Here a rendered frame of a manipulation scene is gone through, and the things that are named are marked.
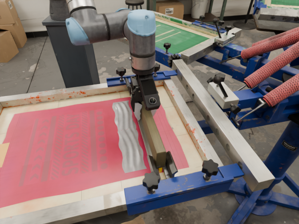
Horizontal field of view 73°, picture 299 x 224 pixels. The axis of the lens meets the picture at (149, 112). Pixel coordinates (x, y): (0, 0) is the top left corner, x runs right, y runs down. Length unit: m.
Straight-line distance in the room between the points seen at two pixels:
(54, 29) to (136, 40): 0.66
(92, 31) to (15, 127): 0.50
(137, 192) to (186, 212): 1.10
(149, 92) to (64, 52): 0.69
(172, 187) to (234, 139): 0.24
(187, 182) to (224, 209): 1.15
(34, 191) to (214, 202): 1.32
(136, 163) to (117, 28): 0.42
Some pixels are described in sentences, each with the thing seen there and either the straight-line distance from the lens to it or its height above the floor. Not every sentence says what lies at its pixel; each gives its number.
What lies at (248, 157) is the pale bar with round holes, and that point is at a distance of 0.65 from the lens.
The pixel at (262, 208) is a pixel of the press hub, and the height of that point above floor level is 0.01.
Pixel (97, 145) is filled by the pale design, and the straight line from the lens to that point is 0.75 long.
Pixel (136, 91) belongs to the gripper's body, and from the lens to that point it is 0.65.
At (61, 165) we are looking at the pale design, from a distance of 0.73.
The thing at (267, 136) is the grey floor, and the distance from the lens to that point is 2.35.
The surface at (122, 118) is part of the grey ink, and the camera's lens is 0.81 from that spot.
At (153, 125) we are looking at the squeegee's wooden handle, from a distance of 0.64.
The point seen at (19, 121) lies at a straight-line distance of 0.96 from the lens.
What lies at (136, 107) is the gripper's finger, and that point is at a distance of 0.70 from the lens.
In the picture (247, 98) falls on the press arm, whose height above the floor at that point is 1.04.
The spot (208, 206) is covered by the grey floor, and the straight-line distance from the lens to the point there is 1.71.
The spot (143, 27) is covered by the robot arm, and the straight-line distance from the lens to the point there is 0.56.
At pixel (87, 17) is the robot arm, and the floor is 1.34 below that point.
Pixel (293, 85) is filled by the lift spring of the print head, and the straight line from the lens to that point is 0.88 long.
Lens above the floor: 1.52
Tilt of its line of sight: 41 degrees down
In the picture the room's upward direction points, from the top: straight up
